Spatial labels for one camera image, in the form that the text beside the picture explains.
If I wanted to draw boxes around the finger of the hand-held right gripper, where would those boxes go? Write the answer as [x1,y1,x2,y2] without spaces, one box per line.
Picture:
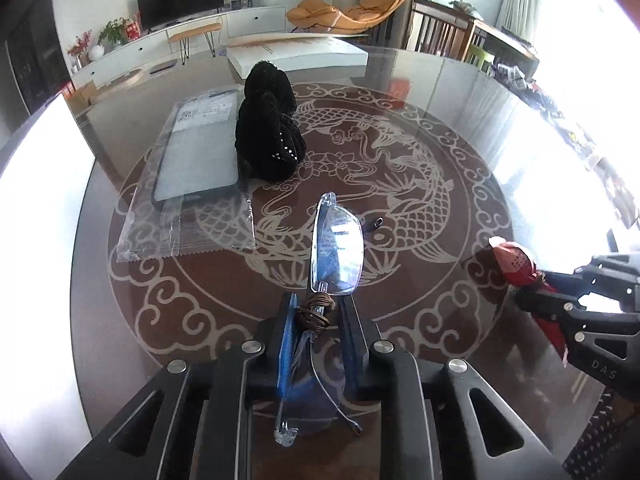
[537,254,640,292]
[515,287,640,331]

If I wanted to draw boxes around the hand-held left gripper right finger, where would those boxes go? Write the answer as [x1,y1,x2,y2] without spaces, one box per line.
[340,296,571,480]

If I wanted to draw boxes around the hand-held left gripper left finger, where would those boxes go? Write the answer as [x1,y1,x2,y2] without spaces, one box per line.
[57,291,306,480]

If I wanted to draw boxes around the brown cord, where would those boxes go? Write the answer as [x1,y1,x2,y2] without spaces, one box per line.
[295,294,335,333]

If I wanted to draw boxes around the red snack packet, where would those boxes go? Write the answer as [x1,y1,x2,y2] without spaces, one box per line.
[489,236,571,366]

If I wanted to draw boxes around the clear rimless glasses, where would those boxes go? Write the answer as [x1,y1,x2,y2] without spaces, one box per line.
[274,191,365,447]

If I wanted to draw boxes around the clear plastic packaged pad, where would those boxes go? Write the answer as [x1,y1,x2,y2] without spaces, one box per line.
[116,87,258,263]

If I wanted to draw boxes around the dark phone case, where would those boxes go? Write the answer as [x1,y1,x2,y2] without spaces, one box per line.
[151,89,241,209]

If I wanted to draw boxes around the black knitted hat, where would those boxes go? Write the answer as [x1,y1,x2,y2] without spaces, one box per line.
[234,60,307,182]

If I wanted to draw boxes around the dark wooden slatted chair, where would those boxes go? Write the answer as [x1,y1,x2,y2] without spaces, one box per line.
[406,0,476,61]

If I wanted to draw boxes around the white flat carton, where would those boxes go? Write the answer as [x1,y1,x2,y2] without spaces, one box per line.
[225,35,368,80]

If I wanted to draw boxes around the oval white low stool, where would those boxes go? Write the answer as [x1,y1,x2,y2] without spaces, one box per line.
[97,71,146,98]

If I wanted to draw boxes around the brown cardboard carton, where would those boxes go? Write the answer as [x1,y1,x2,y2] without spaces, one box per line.
[62,80,98,111]

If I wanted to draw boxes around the orange lounge chair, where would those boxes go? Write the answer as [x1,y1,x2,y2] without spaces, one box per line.
[286,0,407,36]

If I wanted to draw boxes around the wooden bench with black legs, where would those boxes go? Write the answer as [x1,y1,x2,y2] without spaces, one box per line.
[167,22,223,65]

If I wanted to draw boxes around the white television cabinet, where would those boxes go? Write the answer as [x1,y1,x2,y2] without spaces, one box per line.
[70,6,288,88]

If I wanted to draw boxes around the green leafy houseplant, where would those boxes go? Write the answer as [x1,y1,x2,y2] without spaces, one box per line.
[97,17,128,48]

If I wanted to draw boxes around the red flower bouquet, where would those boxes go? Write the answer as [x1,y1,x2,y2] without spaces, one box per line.
[67,31,93,68]

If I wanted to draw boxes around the black glass cabinet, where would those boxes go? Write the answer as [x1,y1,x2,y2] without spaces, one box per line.
[5,0,71,111]

